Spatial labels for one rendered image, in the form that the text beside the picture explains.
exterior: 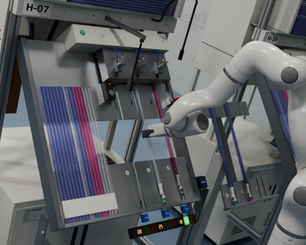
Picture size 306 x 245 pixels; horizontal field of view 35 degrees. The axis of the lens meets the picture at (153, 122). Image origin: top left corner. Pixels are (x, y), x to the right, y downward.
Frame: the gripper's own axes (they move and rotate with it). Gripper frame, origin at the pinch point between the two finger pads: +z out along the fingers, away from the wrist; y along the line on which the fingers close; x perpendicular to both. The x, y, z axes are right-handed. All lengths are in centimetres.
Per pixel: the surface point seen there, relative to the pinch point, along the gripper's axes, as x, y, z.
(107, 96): -15.7, 18.3, -0.1
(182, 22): -156, -291, 247
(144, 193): 23.9, 8.4, -2.9
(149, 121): -32, -189, 214
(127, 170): 14.0, 14.1, -1.2
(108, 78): -22.9, 16.7, 0.4
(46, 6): -49, 42, -1
